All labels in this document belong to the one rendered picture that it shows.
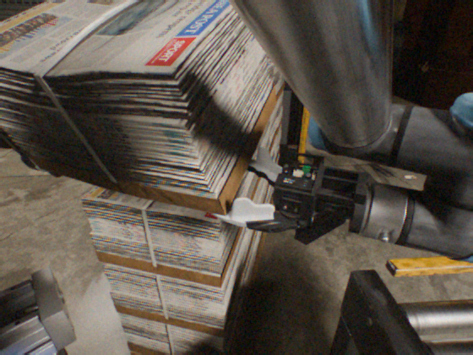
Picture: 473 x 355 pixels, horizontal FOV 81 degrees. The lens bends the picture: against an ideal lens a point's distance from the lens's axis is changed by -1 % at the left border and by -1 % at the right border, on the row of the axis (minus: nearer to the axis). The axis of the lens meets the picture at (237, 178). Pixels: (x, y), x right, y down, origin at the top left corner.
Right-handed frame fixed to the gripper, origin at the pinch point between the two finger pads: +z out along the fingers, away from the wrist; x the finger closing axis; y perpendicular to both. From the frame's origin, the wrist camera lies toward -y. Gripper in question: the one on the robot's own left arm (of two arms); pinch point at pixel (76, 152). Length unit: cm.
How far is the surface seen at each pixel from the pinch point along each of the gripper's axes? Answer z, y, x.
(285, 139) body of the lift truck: 3, -131, 154
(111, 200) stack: 0.2, -16.1, -0.6
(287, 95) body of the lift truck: 2, -96, 167
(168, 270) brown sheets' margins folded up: 13.5, -34.8, -7.1
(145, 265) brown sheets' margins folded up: 6.7, -34.4, -8.0
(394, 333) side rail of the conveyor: 64, -16, -10
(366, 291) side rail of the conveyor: 60, -18, -4
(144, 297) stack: 3.4, -47.8, -13.7
